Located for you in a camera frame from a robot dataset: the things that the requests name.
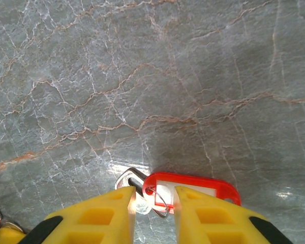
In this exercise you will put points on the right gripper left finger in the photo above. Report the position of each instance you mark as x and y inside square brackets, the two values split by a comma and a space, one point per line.
[91, 221]

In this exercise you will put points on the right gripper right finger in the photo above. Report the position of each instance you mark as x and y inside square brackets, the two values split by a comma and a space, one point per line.
[213, 221]

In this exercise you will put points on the red-tagged silver key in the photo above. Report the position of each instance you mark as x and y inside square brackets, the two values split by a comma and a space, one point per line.
[193, 179]

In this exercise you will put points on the yellow key tag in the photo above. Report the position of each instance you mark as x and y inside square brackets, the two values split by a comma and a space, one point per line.
[10, 235]

